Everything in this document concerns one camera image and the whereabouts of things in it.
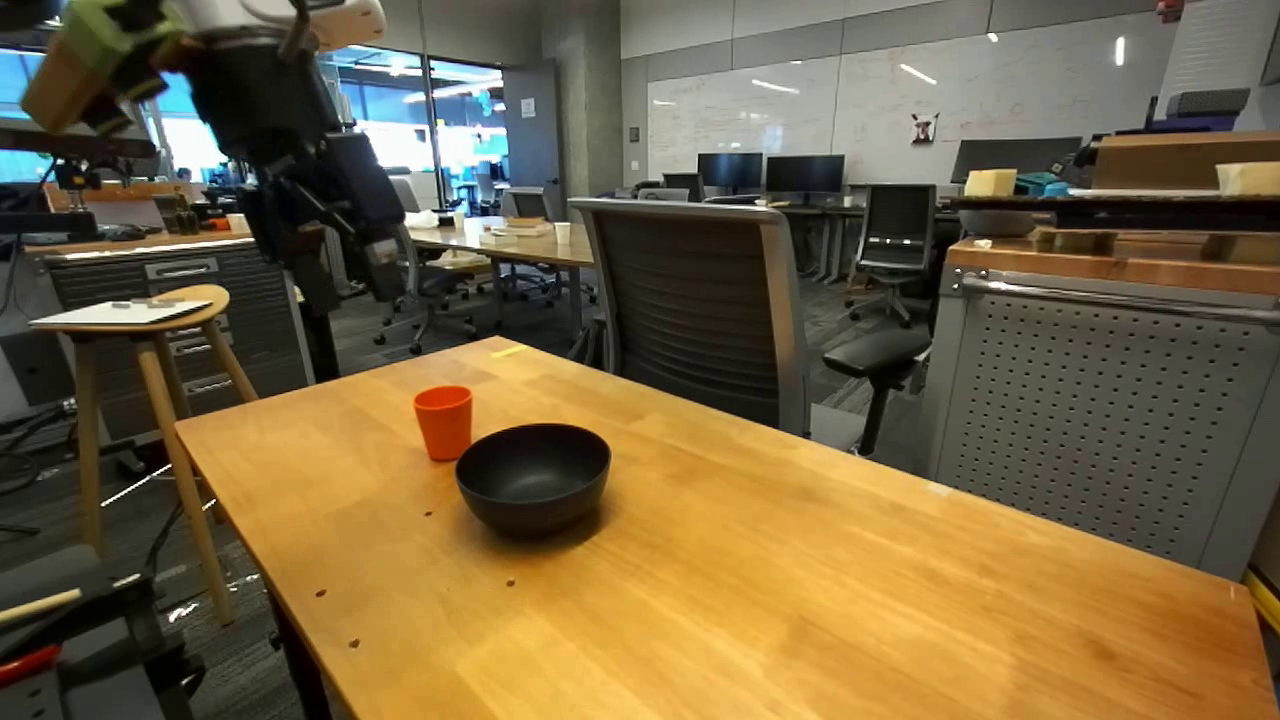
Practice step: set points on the grey drawer cabinet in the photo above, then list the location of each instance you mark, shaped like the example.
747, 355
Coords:
227, 313

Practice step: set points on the grey mesh office chair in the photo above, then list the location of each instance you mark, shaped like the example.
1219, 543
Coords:
702, 313

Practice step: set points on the wide black monitor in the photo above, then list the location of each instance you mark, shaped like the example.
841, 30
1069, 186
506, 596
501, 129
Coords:
1013, 157

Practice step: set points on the brown wooden box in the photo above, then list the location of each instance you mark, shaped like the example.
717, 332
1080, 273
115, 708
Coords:
1172, 157

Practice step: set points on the black office chair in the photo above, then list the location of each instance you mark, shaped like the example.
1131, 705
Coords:
896, 234

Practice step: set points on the black computer monitor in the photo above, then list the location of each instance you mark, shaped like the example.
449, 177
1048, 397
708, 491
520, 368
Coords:
805, 174
730, 174

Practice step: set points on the grey perforated metal panel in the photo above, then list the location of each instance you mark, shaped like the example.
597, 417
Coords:
1107, 414

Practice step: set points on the cream foam slab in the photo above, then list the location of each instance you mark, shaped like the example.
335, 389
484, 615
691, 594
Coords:
1249, 177

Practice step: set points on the wooden shelf top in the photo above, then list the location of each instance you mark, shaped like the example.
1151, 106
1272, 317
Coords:
1107, 262

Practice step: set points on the white paper sheet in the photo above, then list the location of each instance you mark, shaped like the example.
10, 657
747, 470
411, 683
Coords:
120, 313

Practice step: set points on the wooden stool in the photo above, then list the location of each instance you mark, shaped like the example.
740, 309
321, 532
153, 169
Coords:
158, 386

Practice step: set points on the black bowl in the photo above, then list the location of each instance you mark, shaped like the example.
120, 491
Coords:
535, 481

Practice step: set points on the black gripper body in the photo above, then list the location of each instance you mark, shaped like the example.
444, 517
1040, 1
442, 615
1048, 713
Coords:
262, 102

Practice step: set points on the small wall poster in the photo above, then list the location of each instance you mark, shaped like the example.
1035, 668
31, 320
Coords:
924, 129

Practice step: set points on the orange plastic cup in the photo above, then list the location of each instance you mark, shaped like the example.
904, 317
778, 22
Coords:
444, 426

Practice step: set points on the wrist camera with wooden mount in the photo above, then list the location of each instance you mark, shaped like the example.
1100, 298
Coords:
93, 53

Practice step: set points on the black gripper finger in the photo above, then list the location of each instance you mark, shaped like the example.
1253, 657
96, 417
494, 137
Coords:
366, 203
291, 213

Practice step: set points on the small yellow foam block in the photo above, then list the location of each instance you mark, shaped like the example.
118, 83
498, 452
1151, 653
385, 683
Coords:
990, 183

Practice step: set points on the long wooden desk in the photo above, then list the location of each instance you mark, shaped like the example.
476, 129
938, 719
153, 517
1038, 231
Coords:
514, 241

